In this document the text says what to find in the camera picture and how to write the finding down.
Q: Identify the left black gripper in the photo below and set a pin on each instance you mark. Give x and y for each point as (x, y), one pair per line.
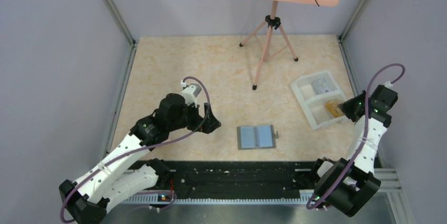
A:
(198, 119)

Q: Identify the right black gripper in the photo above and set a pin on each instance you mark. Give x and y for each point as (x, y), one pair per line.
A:
(346, 106)

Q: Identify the grey card holder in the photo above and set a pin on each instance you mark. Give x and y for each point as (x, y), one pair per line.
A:
(256, 137)

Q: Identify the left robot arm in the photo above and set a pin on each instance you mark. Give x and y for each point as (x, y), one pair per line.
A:
(92, 196)

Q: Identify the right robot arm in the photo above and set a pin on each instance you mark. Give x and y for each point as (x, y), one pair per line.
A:
(349, 183)

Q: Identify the silver card in tray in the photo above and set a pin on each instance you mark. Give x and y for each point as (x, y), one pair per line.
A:
(320, 86)

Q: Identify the white divided plastic tray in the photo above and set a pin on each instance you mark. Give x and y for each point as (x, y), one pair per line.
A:
(312, 105)

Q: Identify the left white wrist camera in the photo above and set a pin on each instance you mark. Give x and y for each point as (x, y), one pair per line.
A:
(190, 92)

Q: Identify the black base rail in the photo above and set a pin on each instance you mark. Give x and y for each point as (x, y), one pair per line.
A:
(214, 182)

